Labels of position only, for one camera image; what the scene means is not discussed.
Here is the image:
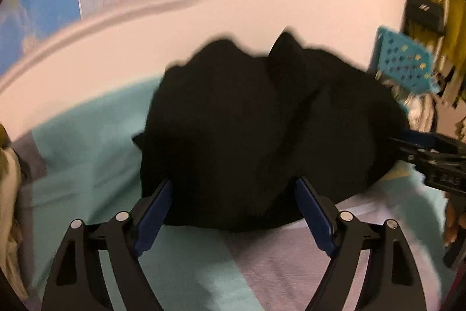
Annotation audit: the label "yellow hanging clothes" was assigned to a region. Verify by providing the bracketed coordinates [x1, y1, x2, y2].
[402, 0, 466, 108]

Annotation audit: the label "black coat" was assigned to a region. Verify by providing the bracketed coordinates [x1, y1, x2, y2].
[133, 31, 409, 232]

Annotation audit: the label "mustard yellow garment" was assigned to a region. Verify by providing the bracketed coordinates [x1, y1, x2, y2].
[0, 126, 29, 301]

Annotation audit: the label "teal patterned bed sheet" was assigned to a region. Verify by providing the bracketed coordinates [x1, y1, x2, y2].
[13, 79, 454, 310]

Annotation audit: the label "blue plastic basket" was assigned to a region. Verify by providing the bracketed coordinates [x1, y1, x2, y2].
[368, 26, 440, 95]

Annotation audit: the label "person's right hand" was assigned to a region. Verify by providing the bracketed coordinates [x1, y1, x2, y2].
[443, 193, 466, 246]

